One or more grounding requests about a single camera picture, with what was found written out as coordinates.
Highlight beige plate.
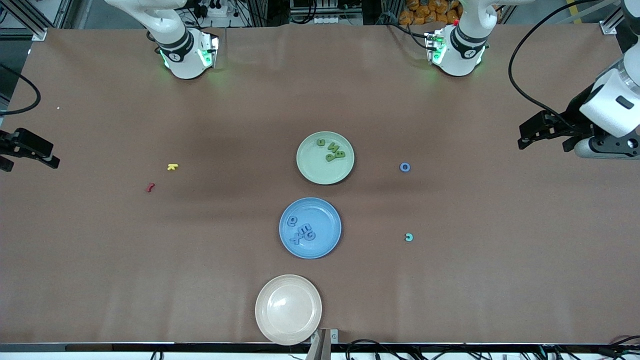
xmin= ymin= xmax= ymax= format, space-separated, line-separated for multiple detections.
xmin=254 ymin=274 xmax=323 ymax=346

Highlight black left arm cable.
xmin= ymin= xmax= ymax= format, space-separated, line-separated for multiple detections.
xmin=508 ymin=0 xmax=628 ymax=132

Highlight black table edge strip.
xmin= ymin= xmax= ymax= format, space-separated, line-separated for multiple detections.
xmin=0 ymin=342 xmax=640 ymax=354

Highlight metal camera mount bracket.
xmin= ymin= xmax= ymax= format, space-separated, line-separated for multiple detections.
xmin=306 ymin=328 xmax=339 ymax=360

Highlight white power strip with plugs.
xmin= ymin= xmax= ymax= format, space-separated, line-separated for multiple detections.
xmin=192 ymin=0 xmax=233 ymax=18

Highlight aluminium frame post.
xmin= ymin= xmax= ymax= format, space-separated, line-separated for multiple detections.
xmin=0 ymin=0 xmax=76 ymax=42
xmin=601 ymin=0 xmax=640 ymax=36

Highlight blue plate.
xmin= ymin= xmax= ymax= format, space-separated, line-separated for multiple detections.
xmin=278 ymin=197 xmax=343 ymax=260

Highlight tangled black cables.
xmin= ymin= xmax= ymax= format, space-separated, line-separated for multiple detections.
xmin=345 ymin=336 xmax=640 ymax=360

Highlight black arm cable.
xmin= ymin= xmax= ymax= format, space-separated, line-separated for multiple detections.
xmin=0 ymin=64 xmax=41 ymax=117
xmin=508 ymin=0 xmax=628 ymax=132

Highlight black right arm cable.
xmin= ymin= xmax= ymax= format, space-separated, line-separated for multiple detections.
xmin=0 ymin=64 xmax=41 ymax=117

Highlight light green plate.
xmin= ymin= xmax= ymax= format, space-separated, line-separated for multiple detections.
xmin=296 ymin=131 xmax=356 ymax=186

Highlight pile of orange objects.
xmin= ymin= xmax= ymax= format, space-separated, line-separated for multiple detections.
xmin=398 ymin=0 xmax=463 ymax=26

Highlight plain white power strip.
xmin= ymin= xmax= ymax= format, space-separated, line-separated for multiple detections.
xmin=311 ymin=14 xmax=351 ymax=26

